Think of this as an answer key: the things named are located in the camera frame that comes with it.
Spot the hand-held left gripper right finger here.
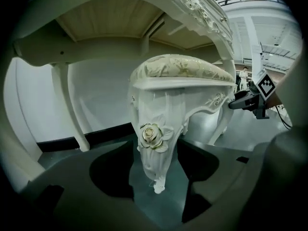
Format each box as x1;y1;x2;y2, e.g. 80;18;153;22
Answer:
177;138;273;224

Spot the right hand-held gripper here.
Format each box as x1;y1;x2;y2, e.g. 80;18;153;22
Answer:
228;68;276;120

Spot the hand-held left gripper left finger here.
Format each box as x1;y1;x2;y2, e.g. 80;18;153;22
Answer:
20;140;157;231

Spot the cream upholstered stool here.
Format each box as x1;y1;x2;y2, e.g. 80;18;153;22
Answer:
129;53;238;194

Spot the white ornate dressing table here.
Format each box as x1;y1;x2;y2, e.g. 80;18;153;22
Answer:
4;0;238;192

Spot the person's right forearm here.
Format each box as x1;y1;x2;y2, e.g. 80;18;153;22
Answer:
266;80;293;109

